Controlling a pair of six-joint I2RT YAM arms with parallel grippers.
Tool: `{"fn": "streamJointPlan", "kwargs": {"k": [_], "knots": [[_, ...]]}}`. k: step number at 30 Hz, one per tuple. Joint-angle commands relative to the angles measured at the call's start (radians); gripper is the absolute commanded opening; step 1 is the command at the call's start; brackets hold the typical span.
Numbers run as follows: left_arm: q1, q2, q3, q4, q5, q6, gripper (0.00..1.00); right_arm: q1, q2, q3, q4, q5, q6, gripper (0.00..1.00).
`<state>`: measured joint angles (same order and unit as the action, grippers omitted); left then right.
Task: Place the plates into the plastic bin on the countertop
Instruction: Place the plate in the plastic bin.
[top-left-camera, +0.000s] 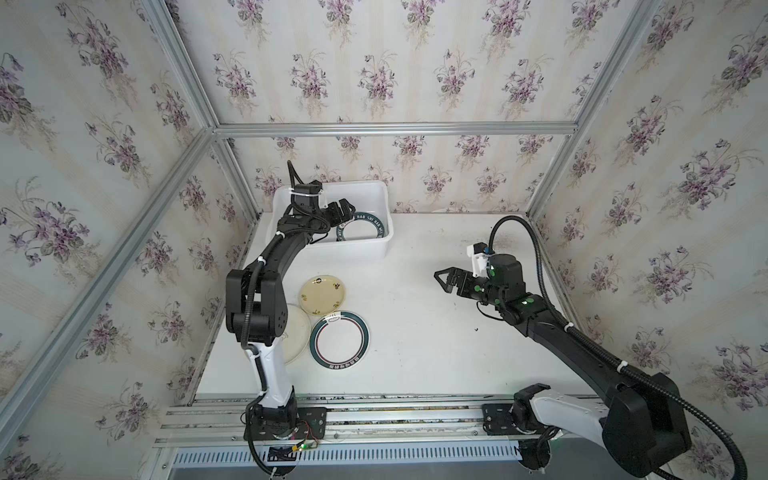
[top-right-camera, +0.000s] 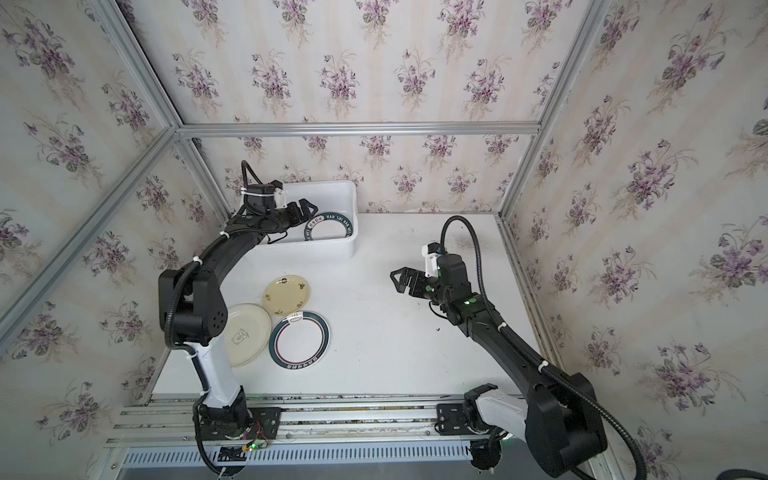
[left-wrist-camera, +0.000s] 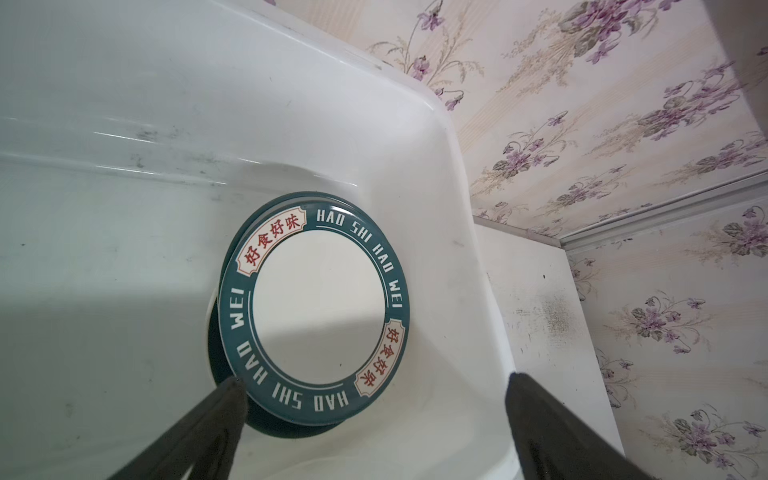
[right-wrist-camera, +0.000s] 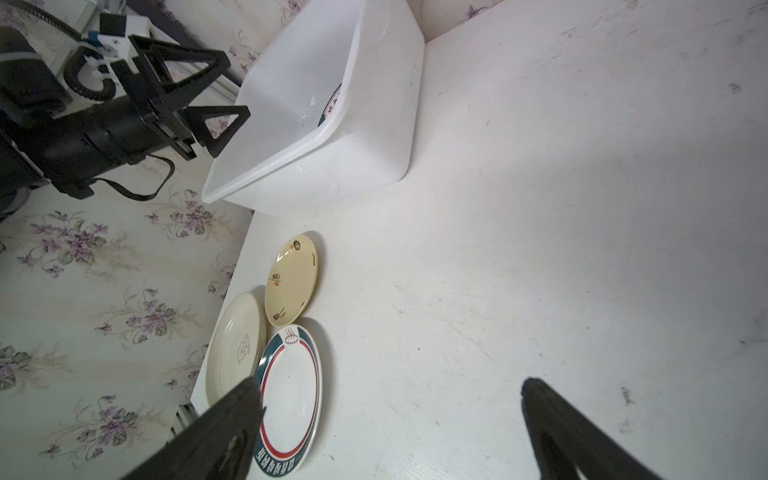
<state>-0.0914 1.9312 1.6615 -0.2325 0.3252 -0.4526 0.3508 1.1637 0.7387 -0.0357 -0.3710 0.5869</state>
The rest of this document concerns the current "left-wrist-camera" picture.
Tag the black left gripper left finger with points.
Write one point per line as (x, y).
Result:
(201, 445)

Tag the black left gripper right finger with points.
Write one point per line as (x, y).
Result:
(553, 443)

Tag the white plastic bin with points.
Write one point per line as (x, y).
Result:
(136, 138)

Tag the green rim lettered plate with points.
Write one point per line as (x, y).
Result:
(312, 311)

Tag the aluminium frame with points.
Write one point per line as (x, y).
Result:
(739, 190)

